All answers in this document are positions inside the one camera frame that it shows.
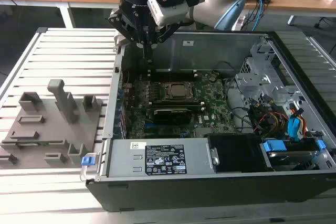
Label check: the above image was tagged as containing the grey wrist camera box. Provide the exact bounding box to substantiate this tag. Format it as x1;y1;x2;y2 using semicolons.
146;0;190;27

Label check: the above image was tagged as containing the black fan shroud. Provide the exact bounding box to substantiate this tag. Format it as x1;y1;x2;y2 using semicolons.
206;133;266;174

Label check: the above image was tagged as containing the grey parts rack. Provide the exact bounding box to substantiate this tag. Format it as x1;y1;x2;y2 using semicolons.
0;78;104;169

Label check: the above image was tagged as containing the green motherboard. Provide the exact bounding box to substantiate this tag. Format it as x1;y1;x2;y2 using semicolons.
119;70;237;140

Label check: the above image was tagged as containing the silver CPU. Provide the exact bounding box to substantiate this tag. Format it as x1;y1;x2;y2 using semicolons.
169;83;194;98

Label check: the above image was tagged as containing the blue flat wire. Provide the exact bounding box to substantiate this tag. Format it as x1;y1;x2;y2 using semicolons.
287;118;304;142

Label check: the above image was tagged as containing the CPU socket metal frame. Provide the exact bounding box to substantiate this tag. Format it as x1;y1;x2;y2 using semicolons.
160;81;201;102

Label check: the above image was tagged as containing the silver metal drive cage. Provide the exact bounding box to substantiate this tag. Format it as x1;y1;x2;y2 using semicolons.
235;42;308;109

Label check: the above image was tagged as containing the black RAM slot bank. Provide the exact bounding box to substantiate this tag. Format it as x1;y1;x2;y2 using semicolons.
146;68;199;81
146;99;207;112

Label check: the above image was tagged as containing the black graphics card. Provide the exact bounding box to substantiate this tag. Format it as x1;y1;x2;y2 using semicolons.
152;107;192;125

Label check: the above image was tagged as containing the blue hanging cable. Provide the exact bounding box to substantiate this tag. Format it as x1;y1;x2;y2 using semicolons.
250;0;266;32

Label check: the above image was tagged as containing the black open PC case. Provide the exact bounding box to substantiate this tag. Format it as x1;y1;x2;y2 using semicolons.
80;28;336;213

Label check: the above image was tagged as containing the red yellow wire bundle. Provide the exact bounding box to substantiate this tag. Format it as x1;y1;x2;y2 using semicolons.
258;111;289;133

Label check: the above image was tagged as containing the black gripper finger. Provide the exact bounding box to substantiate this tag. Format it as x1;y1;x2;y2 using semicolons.
107;8;149;59
148;22;182;59

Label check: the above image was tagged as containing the hard disk in blue carrier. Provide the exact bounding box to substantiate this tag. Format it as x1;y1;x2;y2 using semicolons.
259;138;325;171

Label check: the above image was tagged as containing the grey power supply unit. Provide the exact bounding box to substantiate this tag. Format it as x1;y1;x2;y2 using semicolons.
106;138;217;179

